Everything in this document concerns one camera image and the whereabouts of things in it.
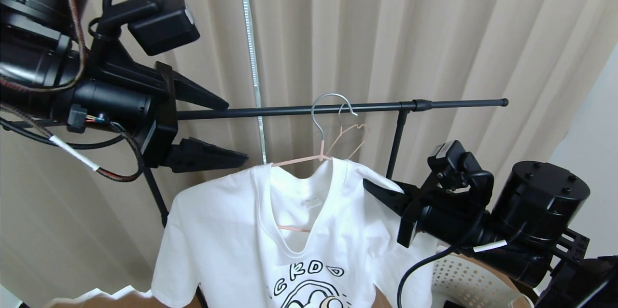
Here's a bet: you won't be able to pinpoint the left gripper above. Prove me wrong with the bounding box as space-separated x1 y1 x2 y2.
71 61 249 174

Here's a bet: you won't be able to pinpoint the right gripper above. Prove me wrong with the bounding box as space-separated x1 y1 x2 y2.
397 183 489 249

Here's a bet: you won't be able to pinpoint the white printed T-shirt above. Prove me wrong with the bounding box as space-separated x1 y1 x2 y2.
151 156 437 308

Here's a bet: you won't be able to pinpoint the pink clothes hanger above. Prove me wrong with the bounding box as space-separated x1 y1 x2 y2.
270 93 359 233
326 103 371 160

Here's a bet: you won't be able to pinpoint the white laundry basket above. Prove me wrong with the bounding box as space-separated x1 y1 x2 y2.
430 255 534 308

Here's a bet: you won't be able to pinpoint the black clothes rack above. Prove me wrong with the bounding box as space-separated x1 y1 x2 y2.
141 98 509 308

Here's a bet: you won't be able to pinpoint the beige curtain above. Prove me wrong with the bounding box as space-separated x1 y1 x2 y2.
0 0 618 306

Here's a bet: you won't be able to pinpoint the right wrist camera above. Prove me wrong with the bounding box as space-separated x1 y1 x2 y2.
425 140 495 210

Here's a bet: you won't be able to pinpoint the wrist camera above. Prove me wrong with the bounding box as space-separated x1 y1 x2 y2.
425 140 495 210
89 0 201 74

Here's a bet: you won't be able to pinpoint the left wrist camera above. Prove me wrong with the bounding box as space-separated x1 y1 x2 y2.
89 0 201 74

